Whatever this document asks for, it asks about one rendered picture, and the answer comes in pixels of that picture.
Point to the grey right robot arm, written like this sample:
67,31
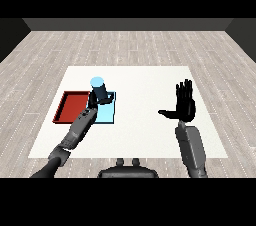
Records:
192,146

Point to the shallow light blue open box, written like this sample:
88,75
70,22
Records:
105,112

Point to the dark grey robot body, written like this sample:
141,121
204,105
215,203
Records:
128,171

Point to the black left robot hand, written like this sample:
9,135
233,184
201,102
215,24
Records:
95,99

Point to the shallow red open box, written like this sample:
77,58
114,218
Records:
72,106

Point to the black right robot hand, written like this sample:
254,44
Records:
185,105

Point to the small blue can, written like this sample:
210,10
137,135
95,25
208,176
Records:
99,90

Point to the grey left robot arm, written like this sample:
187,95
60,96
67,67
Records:
79,127

